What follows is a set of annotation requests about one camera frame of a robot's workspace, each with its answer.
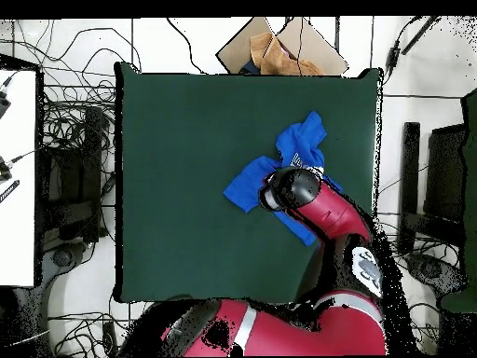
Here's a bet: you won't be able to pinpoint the white desk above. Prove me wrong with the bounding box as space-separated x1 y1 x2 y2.
0 68 38 288

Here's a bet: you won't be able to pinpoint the dark green table cloth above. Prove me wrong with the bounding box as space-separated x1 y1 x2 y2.
114 62 384 304

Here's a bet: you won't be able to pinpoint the thin black rod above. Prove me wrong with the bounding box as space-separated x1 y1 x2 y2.
400 15 442 56

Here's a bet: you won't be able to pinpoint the brown cardboard box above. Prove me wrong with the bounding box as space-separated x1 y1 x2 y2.
215 16 349 76

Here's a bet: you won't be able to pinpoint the green draped cloth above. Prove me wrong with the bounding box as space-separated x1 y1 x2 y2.
439 89 477 314

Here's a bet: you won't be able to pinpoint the black power adapter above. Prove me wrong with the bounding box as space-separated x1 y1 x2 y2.
385 39 402 73

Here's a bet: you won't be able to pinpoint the blue printed t-shirt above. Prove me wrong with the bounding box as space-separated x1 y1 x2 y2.
222 110 344 248

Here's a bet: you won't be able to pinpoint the black cable tangle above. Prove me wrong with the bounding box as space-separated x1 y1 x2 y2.
48 309 150 358
375 219 461 355
36 18 144 128

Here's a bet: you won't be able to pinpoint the long black cable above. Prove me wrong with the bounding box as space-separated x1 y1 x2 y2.
166 17 205 75

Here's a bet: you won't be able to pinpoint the tan towel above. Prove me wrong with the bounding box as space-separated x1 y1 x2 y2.
249 32 325 76

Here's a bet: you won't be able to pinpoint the black striped bar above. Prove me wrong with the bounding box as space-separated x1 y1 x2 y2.
0 179 20 204

